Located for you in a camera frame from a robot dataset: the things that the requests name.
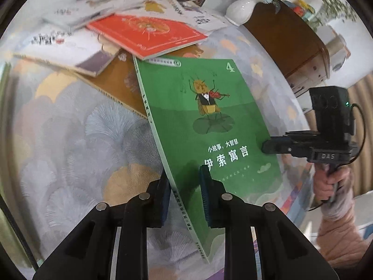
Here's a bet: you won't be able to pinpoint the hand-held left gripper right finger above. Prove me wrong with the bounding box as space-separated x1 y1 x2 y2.
199 165 340 280

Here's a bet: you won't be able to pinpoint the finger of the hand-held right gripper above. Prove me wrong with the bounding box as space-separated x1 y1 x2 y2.
261 136 314 155

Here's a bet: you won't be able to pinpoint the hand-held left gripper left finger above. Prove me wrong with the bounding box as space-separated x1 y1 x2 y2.
32 176 172 280

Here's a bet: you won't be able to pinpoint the green book with insect violinist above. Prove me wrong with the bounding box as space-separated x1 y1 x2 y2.
132 55 283 264

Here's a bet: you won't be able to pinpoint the red book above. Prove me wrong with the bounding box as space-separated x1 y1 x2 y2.
85 14 209 61

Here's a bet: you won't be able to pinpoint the white book with yellow-robed figure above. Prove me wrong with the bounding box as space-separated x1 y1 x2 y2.
120 0 188 21

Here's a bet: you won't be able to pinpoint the person's right forearm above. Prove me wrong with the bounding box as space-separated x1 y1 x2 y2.
316 192 370 269

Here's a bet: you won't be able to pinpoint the person's right hand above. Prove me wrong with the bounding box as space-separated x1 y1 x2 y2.
313 165 354 210

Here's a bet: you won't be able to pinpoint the brown wooden cabinet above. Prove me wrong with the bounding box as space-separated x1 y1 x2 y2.
243 0 331 97

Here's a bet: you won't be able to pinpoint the green leafy plant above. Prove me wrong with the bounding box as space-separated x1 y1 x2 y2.
316 0 359 32

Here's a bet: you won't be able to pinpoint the colourful toy blocks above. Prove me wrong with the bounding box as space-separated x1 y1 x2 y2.
291 0 317 19

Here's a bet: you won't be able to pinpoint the orange-brown book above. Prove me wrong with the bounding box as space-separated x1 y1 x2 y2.
74 48 152 121

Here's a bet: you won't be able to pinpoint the white ribbed vase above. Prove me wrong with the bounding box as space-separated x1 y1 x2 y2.
226 0 263 26

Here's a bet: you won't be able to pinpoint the white book with ink drawings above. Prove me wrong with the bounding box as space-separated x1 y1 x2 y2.
181 1 228 33

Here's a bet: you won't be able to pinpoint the white book with orange figure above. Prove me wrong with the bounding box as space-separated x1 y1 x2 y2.
12 25 121 78

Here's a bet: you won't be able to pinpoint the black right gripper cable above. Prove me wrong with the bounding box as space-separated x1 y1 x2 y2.
348 102 366 167

